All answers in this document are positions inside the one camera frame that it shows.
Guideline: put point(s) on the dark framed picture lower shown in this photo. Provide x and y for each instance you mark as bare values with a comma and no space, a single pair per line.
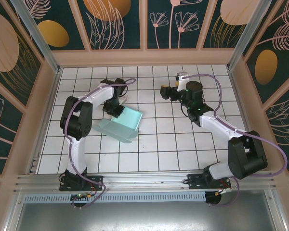
14,72

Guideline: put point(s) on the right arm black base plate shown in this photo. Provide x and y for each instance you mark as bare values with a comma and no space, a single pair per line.
195,181

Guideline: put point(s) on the teal panel pink leaf outlines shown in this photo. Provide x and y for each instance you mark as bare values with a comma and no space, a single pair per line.
284,125

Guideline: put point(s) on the teal panel orange oval feathers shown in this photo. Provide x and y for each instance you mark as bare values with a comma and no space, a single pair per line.
284,60

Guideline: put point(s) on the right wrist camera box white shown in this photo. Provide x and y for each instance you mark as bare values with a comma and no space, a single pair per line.
181,83

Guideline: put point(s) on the dark framed picture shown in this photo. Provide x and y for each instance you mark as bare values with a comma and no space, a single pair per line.
2,134
14,72

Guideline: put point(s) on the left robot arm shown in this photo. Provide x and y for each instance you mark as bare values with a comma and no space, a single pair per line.
74,118

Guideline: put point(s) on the dark framed picture upper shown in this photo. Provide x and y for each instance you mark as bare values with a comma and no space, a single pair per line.
2,134

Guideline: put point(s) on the aluminium frame post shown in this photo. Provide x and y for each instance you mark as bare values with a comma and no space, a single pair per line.
248,31
38,38

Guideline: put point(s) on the aluminium mounting rail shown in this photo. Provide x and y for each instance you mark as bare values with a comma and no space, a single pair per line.
144,180

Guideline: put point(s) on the teal panel small orange oval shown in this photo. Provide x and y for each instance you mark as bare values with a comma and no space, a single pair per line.
62,24

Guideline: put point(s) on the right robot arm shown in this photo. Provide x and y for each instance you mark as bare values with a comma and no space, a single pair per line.
245,154

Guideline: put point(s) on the teal panel pink flower outlines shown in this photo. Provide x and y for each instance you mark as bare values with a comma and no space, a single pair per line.
163,36

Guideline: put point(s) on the light blue paper box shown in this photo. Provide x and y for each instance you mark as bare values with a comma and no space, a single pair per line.
125,120

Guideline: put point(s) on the grey metal sheet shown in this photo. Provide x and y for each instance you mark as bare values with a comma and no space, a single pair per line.
144,216

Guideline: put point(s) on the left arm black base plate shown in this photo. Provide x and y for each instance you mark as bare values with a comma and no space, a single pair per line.
96,183

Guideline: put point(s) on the teal panel pink disc leaves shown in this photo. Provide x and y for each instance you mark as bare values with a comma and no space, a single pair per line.
221,33

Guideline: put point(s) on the teal panel big orange disc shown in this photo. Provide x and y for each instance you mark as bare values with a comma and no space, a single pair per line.
135,29

